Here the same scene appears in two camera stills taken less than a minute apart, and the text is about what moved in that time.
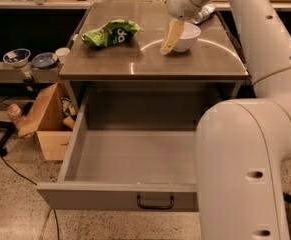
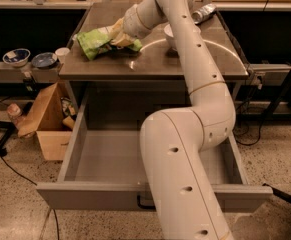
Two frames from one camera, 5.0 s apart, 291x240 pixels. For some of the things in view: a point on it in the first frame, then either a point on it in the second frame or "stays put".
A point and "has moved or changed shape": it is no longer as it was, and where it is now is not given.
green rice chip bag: [112, 33] has moved or changed shape
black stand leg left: [0, 125] stays put
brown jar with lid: [14, 110] stays put
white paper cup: [61, 53] stays put
